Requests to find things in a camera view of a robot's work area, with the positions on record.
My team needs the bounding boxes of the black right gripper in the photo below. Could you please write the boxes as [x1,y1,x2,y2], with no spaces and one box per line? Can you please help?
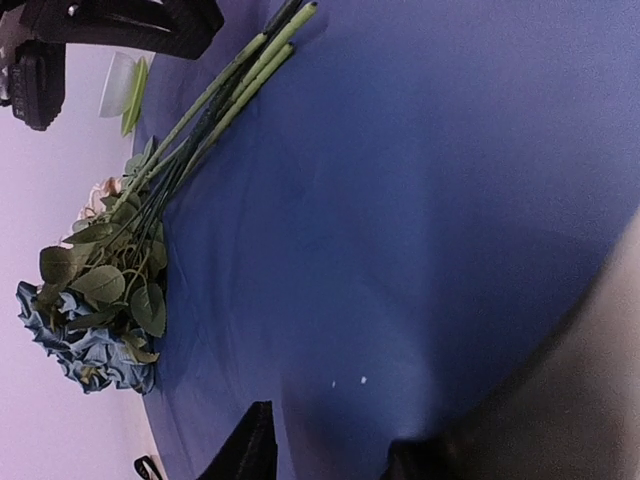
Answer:
[1,0,224,60]

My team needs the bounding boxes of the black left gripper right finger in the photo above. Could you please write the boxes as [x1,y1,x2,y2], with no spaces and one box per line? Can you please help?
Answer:
[383,217,639,479]

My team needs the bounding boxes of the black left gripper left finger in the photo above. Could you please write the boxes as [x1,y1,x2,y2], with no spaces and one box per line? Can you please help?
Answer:
[198,401,278,480]

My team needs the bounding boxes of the black printed ribbon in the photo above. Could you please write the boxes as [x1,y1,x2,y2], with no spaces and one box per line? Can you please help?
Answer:
[133,455,162,480]

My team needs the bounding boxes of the fake flower bunch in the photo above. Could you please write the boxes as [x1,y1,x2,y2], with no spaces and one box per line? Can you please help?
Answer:
[16,1,317,395]

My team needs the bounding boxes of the blue wrapping paper sheet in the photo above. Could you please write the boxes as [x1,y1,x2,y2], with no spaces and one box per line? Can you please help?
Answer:
[145,1,639,479]

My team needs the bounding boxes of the white ceramic bowl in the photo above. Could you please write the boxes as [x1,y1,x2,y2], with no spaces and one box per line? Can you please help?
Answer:
[98,52,136,118]

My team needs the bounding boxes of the green plastic saucer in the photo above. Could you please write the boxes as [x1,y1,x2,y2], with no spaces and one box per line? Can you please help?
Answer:
[121,57,149,137]

